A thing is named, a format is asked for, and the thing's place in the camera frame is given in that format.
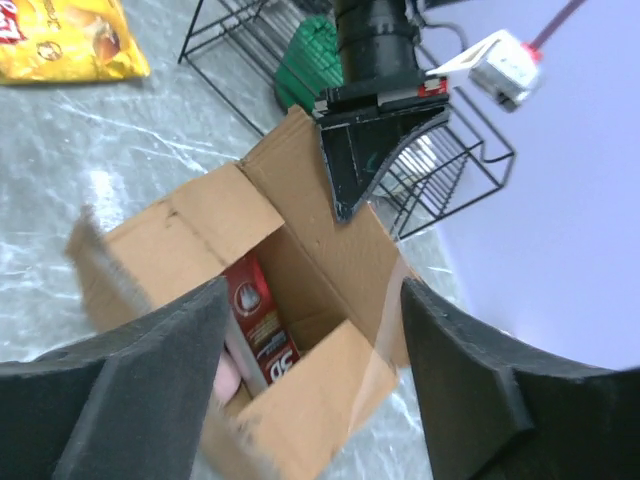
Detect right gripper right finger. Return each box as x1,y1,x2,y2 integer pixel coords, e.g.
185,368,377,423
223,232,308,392
401,279,639,479

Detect green round lid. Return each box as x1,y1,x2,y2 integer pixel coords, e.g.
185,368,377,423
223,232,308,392
274,15,343,113

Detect brown cardboard express box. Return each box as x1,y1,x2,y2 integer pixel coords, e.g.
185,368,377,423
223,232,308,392
66,107,409,479

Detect red toothpaste box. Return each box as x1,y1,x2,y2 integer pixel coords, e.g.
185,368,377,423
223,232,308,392
224,252,300,397

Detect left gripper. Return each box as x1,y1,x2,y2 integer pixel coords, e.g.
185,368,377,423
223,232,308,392
314,0,449,223

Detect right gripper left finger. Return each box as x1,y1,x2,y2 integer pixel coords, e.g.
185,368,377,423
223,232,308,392
1,278,230,479

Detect black wire rack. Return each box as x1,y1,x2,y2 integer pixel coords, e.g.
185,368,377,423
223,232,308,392
179,1,516,240

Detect yellow Lays chips bag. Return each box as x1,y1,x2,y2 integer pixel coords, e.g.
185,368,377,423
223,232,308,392
1,0,151,85

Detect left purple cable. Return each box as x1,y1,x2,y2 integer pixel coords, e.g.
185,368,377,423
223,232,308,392
529,0,589,49

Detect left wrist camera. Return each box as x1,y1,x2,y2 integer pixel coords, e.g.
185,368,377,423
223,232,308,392
425,29,542,113

